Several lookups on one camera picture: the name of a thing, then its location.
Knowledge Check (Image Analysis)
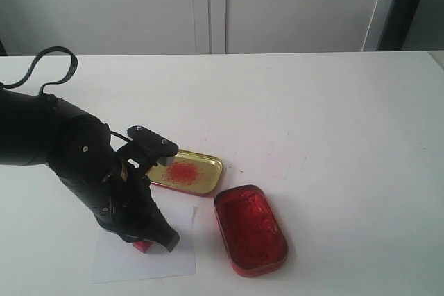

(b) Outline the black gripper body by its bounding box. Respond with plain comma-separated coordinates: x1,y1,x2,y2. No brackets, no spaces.
93,184,162,239

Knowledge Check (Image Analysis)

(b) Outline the red rubber stamp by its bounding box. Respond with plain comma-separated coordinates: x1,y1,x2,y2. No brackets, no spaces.
133,241,153,253

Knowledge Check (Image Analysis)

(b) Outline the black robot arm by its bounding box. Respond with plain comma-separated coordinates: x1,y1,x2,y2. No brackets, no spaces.
1,89,180,251

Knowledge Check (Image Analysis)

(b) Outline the red ink pad tin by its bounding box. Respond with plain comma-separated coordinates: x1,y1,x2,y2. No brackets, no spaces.
214,184,289,277

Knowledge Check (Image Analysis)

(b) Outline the white paper sheet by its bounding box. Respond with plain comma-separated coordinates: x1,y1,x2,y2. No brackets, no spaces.
90,205,196,283

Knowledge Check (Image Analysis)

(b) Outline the gold tin lid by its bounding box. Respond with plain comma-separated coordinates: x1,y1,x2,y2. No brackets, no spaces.
148,150,223,196

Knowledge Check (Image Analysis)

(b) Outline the white cabinet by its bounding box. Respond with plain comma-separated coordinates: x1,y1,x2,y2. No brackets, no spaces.
1,0,393,55

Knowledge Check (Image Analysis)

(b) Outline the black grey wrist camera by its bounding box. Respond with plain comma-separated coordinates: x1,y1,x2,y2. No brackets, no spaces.
117,125,179,170

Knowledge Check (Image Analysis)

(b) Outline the black cable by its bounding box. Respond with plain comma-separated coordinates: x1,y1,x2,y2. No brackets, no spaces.
0,46,79,98

